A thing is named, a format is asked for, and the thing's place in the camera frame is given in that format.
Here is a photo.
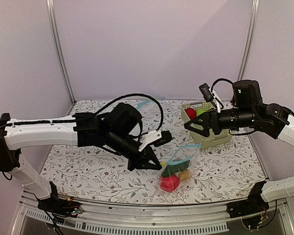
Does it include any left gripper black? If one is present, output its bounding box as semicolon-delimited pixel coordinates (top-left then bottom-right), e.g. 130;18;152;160
105;128;163;172

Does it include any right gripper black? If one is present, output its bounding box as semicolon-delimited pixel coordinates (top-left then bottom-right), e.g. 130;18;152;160
184;107;256;137

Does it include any dark green toy cucumber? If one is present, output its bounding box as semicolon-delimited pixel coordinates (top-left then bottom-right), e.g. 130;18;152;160
161;161;190;178

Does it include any clear zip bag blue zipper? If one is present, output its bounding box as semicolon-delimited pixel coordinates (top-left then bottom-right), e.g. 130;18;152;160
154;144;201;195

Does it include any red toy apple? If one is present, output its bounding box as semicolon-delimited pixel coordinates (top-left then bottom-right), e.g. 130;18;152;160
159;174;180;192

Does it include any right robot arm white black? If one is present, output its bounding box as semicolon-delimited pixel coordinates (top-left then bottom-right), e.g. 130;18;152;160
184;78;294;213

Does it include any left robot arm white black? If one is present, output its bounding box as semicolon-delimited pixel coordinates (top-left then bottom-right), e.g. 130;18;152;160
0;97;170;212

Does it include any light green toy fruit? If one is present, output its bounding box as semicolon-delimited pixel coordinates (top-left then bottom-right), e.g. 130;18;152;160
196;108;209;117

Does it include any dark red toy fruit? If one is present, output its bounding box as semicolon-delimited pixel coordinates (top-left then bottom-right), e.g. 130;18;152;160
185;108;196;120

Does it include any beige perforated plastic basket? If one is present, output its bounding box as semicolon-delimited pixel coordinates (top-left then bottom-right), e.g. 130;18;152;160
181;102;232;149

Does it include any floral patterned tablecloth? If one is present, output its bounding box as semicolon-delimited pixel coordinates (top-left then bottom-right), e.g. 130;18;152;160
36;98;269;205

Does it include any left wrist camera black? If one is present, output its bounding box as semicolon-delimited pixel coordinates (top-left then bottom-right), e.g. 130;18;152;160
152;131;172;147

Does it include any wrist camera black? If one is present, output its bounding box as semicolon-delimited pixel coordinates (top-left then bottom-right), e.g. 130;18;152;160
198;83;214;102
152;131;172;147

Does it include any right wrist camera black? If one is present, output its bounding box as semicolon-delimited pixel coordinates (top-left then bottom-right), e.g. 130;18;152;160
198;83;214;102

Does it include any aluminium front rail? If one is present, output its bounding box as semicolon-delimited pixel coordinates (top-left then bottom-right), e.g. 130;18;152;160
12;191;294;235

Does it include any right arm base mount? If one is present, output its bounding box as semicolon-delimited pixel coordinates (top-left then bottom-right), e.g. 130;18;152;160
226;181;269;230

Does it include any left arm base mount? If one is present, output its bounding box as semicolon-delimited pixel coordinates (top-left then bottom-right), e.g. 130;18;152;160
37;182;83;217

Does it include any right aluminium frame post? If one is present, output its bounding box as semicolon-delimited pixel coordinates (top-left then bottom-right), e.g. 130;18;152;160
237;0;260;81

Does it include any aluminium frame post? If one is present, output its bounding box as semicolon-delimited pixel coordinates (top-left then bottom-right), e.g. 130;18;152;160
46;0;76;104
237;0;260;81

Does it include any left aluminium frame post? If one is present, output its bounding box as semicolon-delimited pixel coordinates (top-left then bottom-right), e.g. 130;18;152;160
46;0;76;104

